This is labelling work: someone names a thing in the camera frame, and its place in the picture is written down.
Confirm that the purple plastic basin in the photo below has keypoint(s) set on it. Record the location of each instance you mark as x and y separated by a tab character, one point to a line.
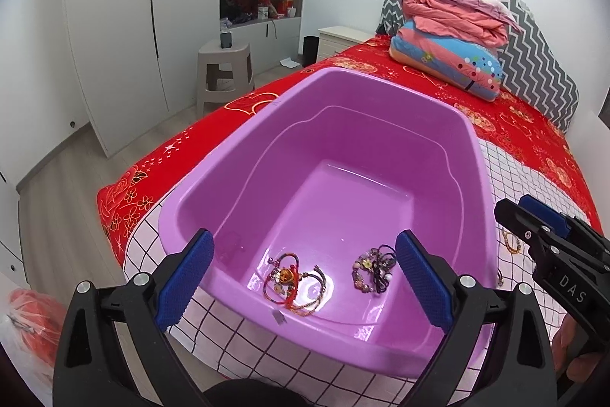
333	206

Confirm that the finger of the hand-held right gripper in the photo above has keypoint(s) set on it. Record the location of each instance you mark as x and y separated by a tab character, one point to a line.
543	211
517	221

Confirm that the wall niche shelf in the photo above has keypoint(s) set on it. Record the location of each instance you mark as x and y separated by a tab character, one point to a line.
248	1

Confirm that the red floral bedsheet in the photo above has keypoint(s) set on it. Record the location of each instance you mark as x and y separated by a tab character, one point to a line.
214	125

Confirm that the colourful striped pillow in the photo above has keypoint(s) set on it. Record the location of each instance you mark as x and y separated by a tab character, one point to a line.
443	54

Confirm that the dark box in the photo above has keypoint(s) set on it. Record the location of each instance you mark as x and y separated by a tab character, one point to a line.
227	41

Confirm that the white mug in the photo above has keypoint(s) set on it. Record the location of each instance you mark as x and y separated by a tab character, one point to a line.
291	11

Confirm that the grey zigzag headboard cushion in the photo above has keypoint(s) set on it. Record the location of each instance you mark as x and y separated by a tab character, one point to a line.
538	68

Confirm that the orange plastic bag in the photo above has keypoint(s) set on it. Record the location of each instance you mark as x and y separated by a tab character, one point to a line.
33	316

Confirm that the white nightstand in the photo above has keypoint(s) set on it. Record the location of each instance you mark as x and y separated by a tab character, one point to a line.
343	36

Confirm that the white paper scrap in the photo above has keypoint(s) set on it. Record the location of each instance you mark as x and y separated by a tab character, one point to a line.
289	62

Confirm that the white wardrobe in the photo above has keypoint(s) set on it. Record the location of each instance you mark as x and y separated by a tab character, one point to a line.
119	30

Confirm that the pink folded quilt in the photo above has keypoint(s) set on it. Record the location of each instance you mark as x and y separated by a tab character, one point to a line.
452	11

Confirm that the black waste bin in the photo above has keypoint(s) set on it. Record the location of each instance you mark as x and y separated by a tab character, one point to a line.
309	52

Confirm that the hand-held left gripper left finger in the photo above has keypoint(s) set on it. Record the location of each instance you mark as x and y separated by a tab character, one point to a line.
186	278

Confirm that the white jar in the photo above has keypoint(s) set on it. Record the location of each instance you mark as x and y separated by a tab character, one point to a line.
263	12

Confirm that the person's right hand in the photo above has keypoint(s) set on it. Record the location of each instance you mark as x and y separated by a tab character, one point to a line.
569	340

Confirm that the grey plastic stool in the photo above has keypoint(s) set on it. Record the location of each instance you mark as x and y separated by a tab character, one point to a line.
224	54

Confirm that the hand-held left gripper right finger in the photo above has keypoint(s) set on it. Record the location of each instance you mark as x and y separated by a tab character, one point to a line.
424	283

